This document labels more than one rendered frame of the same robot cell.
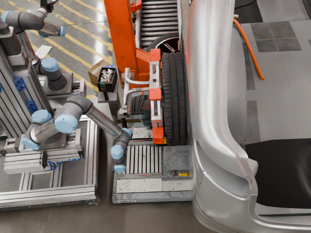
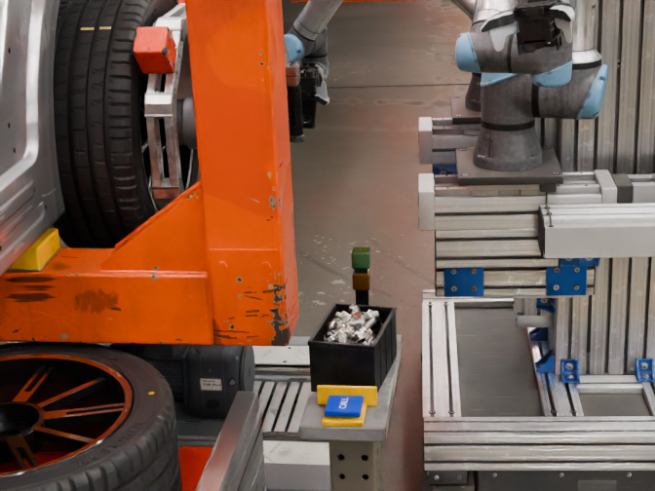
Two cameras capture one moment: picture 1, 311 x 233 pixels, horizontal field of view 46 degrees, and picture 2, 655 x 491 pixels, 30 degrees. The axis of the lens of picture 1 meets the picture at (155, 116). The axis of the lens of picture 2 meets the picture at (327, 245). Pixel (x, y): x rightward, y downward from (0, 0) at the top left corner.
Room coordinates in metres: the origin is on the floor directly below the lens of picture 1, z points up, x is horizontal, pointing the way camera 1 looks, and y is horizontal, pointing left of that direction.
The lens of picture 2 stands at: (4.63, 0.51, 1.62)
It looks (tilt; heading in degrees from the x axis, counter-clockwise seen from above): 21 degrees down; 184
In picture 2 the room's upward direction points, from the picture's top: 3 degrees counter-clockwise
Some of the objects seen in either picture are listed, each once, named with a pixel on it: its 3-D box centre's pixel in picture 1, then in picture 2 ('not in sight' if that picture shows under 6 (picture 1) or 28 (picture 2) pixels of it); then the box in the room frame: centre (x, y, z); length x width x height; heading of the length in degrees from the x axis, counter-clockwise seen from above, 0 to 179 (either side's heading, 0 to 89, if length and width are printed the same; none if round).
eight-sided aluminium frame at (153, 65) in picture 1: (157, 100); (190, 120); (1.72, -0.02, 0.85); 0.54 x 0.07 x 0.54; 176
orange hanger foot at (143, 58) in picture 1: (168, 65); (97, 254); (2.22, -0.16, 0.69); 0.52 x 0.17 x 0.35; 86
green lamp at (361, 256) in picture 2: (103, 84); (361, 257); (2.14, 0.41, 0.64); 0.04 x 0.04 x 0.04; 86
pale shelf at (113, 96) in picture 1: (108, 84); (354, 383); (2.34, 0.39, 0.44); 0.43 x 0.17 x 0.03; 176
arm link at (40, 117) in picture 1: (42, 121); not in sight; (1.52, 0.74, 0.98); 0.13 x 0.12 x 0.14; 161
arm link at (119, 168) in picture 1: (120, 162); (314, 70); (1.22, 0.25, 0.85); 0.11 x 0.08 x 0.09; 176
